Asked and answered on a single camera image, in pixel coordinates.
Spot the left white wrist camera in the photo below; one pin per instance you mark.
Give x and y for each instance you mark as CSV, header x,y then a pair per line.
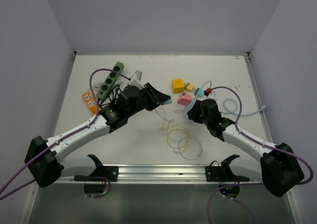
x,y
136,80

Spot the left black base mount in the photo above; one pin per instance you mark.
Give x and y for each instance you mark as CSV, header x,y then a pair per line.
x,y
110,172

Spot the aluminium rail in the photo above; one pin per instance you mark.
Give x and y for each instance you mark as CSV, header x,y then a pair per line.
x,y
171,174

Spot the orange power strip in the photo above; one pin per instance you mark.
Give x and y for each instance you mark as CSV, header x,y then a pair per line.
x,y
90,102

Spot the yellow cube socket adapter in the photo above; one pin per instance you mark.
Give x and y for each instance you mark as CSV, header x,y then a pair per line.
x,y
178,86

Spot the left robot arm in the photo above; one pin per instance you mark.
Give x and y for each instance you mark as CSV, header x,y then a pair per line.
x,y
47,159

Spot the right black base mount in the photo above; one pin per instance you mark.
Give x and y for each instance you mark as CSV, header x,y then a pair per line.
x,y
221,172

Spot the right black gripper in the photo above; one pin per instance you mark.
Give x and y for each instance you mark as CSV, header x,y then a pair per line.
x,y
192,113

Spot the blue plug adapter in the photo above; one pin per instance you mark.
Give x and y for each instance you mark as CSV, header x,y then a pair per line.
x,y
199,93

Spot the small blue charger plug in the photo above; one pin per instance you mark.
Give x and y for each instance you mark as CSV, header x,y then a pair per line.
x,y
168,101

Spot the green power strip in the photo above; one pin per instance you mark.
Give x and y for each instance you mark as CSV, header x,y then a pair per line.
x,y
108,84

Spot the pale yellow plug adapter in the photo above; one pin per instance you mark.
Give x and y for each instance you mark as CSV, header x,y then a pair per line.
x,y
189,87

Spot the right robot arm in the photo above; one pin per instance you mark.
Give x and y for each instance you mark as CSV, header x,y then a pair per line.
x,y
278,170

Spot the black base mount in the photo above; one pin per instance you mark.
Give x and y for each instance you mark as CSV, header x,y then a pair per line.
x,y
110,172
221,172

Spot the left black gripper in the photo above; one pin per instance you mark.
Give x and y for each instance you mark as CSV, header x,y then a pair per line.
x,y
155,97

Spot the pink rounded plug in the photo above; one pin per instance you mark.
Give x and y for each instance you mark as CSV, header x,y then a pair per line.
x,y
184,100

